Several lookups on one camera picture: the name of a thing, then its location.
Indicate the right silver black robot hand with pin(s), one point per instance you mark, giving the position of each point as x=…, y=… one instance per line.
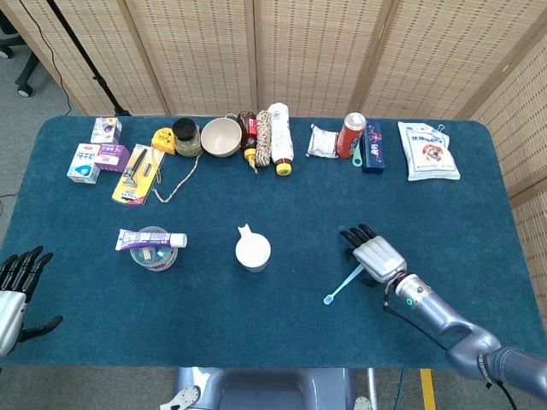
x=380, y=256

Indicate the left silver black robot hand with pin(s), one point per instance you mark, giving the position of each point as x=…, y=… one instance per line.
x=10, y=307

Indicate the light blue toothbrush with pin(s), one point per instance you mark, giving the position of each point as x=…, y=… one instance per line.
x=342, y=287

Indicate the purple white toothpaste tube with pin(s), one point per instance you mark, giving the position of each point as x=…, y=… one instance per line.
x=145, y=239

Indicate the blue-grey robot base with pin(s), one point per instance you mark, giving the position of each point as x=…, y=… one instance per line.
x=265, y=388

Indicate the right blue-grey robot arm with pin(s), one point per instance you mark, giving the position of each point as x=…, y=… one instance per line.
x=461, y=331

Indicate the dark blue box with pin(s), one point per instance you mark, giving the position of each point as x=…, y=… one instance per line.
x=374, y=147

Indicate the white paper cup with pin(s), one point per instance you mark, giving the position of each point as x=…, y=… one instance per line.
x=253, y=252

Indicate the white blue carton box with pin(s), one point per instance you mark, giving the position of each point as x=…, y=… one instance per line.
x=82, y=164

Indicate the purple box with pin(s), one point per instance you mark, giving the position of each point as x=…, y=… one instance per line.
x=112, y=159

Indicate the beige bowl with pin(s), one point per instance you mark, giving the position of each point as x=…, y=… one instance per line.
x=220, y=136

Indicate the teal plastic opener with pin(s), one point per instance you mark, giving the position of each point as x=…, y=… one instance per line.
x=356, y=160

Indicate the white printed bag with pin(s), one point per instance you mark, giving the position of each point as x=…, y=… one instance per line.
x=429, y=151

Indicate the blue table cloth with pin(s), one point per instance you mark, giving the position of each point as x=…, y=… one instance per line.
x=273, y=316

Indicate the red drink can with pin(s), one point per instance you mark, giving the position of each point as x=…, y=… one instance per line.
x=349, y=136

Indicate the white snack packet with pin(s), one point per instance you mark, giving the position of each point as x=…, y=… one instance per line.
x=322, y=142

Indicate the metal table leg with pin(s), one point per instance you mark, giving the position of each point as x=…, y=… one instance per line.
x=372, y=388

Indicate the clear round container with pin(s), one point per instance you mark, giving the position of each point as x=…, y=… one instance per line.
x=154, y=260

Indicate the white bottle with yellow cap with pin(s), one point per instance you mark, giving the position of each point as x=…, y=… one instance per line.
x=281, y=136

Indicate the brown sauce bottle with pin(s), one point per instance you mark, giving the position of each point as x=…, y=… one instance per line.
x=247, y=136

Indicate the razor in yellow package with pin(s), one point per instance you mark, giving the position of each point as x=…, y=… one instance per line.
x=137, y=175

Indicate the small white purple carton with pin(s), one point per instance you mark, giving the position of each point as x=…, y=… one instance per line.
x=105, y=130

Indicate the bamboo folding screen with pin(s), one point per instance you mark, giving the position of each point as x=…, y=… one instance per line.
x=316, y=55

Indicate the yellow tape measure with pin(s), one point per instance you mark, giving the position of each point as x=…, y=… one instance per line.
x=164, y=140

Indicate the glass jar with black lid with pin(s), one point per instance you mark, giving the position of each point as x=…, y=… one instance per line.
x=186, y=136

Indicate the black office chair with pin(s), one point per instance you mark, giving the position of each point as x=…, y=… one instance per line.
x=25, y=72

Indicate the black tripod stand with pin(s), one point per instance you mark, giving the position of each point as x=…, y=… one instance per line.
x=92, y=70

